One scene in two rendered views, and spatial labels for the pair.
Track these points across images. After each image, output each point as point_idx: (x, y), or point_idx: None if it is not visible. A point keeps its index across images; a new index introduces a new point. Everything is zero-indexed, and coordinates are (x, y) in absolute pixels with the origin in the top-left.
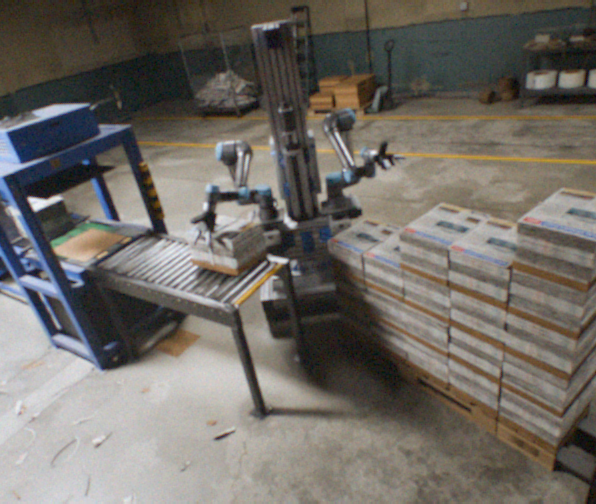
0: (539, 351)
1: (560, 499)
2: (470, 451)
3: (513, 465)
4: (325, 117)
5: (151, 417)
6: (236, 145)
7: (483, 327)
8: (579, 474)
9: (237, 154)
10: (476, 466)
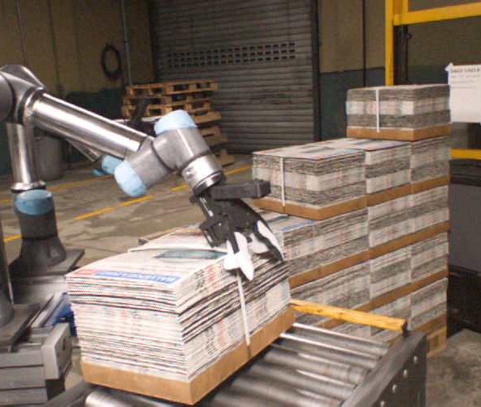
0: (432, 216)
1: (475, 348)
2: (437, 384)
3: (446, 363)
4: (14, 69)
5: None
6: (7, 77)
7: (396, 230)
8: (454, 326)
9: (16, 101)
10: (456, 383)
